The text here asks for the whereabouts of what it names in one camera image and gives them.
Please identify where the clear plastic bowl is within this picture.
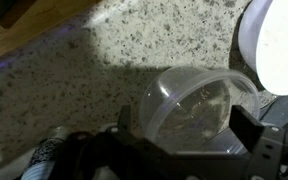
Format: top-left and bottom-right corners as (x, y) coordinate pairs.
(138, 65), (261, 156)

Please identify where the black speckled mug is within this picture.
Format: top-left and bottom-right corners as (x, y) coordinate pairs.
(20, 125), (72, 180)

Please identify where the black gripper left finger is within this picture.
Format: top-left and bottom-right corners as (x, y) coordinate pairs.
(50, 105), (185, 180)

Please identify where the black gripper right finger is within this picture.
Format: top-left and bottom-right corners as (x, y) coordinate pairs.
(229, 105), (287, 180)

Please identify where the white bowl with blue print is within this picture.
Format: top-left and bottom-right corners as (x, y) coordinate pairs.
(237, 0), (288, 97)

